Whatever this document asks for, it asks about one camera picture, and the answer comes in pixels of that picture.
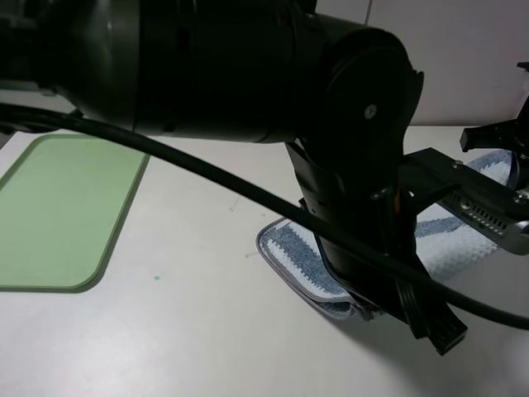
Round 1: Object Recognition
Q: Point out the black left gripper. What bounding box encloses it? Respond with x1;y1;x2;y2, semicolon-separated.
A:
286;141;468;355

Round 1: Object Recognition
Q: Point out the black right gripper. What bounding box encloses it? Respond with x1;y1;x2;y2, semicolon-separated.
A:
460;61;529;158

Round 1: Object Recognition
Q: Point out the blue white striped towel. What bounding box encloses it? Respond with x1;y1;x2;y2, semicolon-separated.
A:
255;151;522;322

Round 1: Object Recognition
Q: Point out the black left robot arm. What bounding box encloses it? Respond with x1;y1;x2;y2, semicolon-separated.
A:
1;1;467;353

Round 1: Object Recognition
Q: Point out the green plastic tray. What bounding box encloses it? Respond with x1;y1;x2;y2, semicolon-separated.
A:
1;134;150;293

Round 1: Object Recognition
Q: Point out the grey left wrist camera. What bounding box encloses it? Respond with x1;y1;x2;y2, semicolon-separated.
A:
400;147;529;256

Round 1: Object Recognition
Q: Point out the black left camera cable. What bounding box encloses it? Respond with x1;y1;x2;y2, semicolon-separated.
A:
0;103;529;328

